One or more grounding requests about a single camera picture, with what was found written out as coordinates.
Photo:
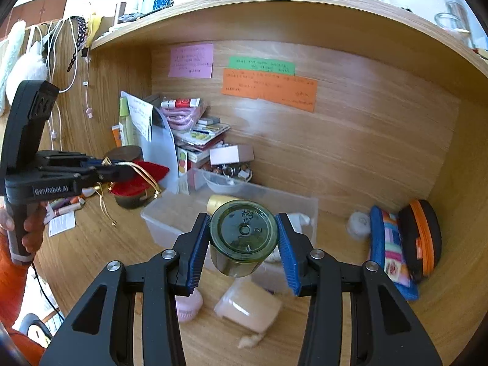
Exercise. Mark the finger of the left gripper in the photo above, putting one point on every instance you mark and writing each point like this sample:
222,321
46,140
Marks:
66,159
91,176

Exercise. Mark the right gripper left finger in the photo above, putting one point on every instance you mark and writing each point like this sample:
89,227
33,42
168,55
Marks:
99,328

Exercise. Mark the gold bells with ribbon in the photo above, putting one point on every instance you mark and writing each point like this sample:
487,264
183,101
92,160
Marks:
99,190

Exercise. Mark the red velvet pouch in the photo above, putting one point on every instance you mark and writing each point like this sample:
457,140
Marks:
147,175

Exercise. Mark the cream round lidded jar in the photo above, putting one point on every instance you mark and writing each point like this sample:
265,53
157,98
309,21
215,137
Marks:
249,305

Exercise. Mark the beige spiral seashell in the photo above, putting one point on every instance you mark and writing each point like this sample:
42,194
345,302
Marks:
250,341

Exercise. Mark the dark green glass bottle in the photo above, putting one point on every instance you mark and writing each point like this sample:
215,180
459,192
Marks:
243,234

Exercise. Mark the left human hand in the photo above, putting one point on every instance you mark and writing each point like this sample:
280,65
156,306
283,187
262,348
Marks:
33,225

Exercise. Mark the brown ceramic mug with lid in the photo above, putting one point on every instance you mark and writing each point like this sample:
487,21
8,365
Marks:
131,153

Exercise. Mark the orange small box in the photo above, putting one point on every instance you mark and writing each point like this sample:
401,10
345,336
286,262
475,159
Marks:
117,135

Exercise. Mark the blue patterned pouch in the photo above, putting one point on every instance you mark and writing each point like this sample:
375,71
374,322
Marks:
387,251

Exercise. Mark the pink round mini vacuum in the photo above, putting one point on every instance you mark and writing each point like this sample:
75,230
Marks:
188,307

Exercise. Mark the clear plastic storage bin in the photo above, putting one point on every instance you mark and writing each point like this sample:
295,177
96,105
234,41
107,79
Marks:
174,214

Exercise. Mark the fruit pattern booklet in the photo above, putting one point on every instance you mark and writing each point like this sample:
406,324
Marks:
182,155

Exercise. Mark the black orange round case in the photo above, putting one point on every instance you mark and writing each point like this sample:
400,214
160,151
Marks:
421,238

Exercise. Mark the white tape roll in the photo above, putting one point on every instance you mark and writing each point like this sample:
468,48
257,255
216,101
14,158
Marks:
359,225

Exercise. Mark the stack of books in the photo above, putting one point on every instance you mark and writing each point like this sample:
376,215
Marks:
194,132

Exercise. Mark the clear glass bowl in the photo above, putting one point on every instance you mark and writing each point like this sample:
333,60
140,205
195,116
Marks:
223,185

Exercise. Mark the white small box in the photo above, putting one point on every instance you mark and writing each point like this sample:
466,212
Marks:
231,154

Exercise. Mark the pink sticky note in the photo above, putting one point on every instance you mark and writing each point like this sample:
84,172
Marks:
192,61

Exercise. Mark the orange sticky note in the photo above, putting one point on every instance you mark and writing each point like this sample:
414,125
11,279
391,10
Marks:
292,91

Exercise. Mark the green sticky note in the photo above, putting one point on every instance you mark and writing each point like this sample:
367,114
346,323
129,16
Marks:
264,65

